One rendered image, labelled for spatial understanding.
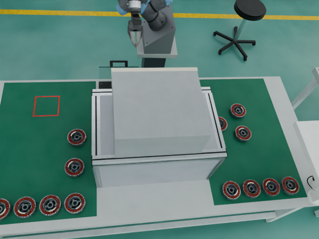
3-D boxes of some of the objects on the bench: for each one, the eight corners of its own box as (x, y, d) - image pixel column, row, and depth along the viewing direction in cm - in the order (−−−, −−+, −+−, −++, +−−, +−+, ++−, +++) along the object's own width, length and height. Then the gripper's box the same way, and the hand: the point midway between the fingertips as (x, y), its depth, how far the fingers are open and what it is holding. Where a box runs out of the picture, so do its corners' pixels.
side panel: (96, 144, 181) (92, 118, 153) (101, 144, 181) (98, 118, 154) (96, 188, 167) (92, 167, 140) (101, 187, 168) (98, 167, 140)
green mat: (4, 82, 196) (4, 82, 196) (96, 81, 206) (96, 81, 206) (-24, 226, 149) (-24, 226, 149) (96, 216, 159) (96, 216, 159)
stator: (229, 126, 200) (230, 123, 196) (219, 135, 195) (221, 133, 191) (216, 115, 203) (218, 113, 200) (206, 125, 198) (208, 122, 195)
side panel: (196, 139, 191) (209, 114, 164) (200, 139, 192) (214, 114, 164) (204, 179, 178) (219, 159, 150) (208, 179, 178) (225, 159, 151)
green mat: (188, 79, 217) (188, 79, 217) (263, 78, 227) (263, 78, 226) (214, 205, 170) (214, 205, 170) (307, 197, 180) (307, 197, 180)
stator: (88, 165, 173) (88, 163, 170) (77, 181, 167) (76, 179, 164) (72, 156, 175) (72, 154, 172) (61, 171, 169) (60, 169, 166)
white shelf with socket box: (259, 155, 191) (295, 121, 152) (309, 152, 197) (357, 118, 158) (276, 209, 173) (322, 185, 134) (331, 204, 179) (389, 179, 140)
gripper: (141, 11, 172) (142, 48, 176) (126, 11, 170) (127, 48, 174) (143, 8, 163) (143, 47, 167) (126, 8, 162) (127, 47, 166)
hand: (135, 45), depth 168 cm, fingers closed
